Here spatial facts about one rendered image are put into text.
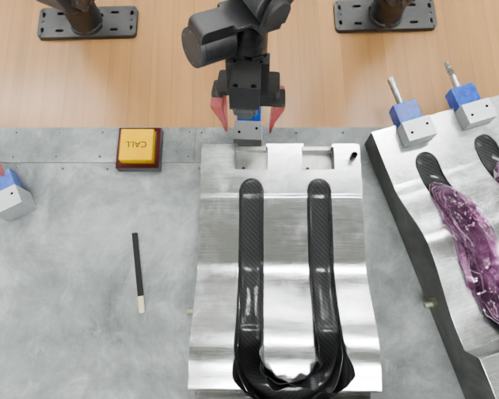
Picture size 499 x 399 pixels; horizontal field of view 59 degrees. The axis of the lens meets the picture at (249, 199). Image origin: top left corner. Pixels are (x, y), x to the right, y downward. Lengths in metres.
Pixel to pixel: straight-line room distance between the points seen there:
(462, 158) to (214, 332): 0.50
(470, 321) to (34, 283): 0.72
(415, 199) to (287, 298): 0.27
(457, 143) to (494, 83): 0.19
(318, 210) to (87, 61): 0.55
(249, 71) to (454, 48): 0.48
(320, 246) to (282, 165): 0.14
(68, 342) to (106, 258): 0.15
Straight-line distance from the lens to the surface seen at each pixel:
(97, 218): 0.83
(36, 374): 0.85
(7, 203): 0.85
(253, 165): 0.74
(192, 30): 0.64
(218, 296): 0.67
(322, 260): 0.70
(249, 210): 0.70
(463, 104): 0.84
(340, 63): 0.92
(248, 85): 0.63
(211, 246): 0.69
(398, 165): 0.79
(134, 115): 0.88
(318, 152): 0.76
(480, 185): 0.81
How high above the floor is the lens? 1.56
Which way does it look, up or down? 75 degrees down
